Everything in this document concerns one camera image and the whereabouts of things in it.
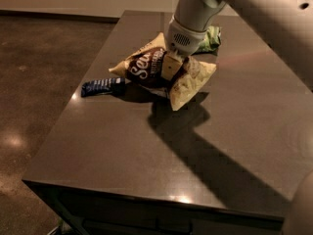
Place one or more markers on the dark table frame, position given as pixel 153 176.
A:
pixel 90 212

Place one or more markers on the blue snack wrapper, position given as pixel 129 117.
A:
pixel 113 85

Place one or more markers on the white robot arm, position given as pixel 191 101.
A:
pixel 285 25

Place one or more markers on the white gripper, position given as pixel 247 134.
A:
pixel 185 40

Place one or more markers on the green chip bag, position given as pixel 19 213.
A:
pixel 211 42

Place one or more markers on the brown chip bag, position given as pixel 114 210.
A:
pixel 144 68

